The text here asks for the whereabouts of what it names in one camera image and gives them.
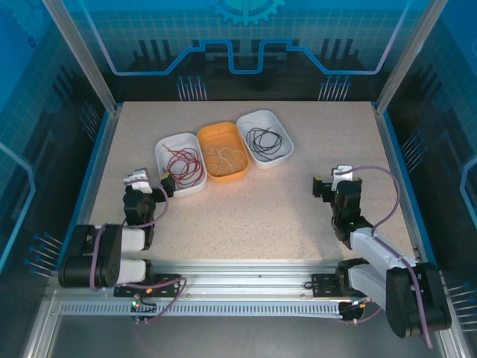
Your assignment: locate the thin white cable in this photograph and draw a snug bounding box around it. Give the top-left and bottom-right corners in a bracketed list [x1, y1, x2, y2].
[204, 145, 243, 175]
[203, 144, 244, 175]

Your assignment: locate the white plastic tray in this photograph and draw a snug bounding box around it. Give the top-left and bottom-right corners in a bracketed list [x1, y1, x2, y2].
[154, 132, 208, 198]
[236, 109, 294, 171]

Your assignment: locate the orange plastic tray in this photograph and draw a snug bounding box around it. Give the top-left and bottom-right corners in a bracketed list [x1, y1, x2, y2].
[196, 121, 250, 184]

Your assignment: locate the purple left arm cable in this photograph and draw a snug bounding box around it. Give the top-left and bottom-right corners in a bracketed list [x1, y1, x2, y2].
[89, 180, 188, 326]

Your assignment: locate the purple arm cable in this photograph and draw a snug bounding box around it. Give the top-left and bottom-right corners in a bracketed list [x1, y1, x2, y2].
[89, 180, 188, 326]
[334, 166, 434, 350]

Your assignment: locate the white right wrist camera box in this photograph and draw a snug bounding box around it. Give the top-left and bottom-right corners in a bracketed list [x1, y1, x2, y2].
[330, 163, 355, 189]

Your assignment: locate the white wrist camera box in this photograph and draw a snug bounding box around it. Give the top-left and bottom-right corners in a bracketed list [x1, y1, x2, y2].
[122, 168, 152, 195]
[330, 163, 355, 189]

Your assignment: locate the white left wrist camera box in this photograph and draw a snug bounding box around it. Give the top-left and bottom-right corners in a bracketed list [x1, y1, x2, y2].
[122, 168, 152, 195]

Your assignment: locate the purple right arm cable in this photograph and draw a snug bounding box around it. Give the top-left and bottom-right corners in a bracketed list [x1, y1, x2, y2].
[334, 166, 434, 350]

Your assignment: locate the aluminium table side rail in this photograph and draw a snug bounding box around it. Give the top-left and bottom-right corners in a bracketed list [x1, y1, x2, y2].
[61, 106, 124, 271]
[372, 102, 429, 271]

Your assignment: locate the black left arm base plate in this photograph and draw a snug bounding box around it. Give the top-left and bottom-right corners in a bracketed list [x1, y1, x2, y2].
[113, 273, 183, 298]

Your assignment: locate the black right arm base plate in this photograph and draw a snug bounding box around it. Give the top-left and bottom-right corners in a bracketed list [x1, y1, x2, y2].
[311, 271, 380, 299]

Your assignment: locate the aluminium mounting rail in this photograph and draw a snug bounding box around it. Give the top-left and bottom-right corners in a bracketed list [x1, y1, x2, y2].
[50, 259, 444, 299]

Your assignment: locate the slotted grey cable duct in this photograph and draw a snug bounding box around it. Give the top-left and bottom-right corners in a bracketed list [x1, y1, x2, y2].
[59, 301, 346, 318]

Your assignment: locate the aluminium frame post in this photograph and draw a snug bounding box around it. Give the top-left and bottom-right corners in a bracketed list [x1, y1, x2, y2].
[374, 0, 448, 115]
[41, 0, 122, 115]

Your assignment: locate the grey metal basin frame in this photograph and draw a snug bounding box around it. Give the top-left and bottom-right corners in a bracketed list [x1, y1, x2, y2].
[22, 289, 465, 358]

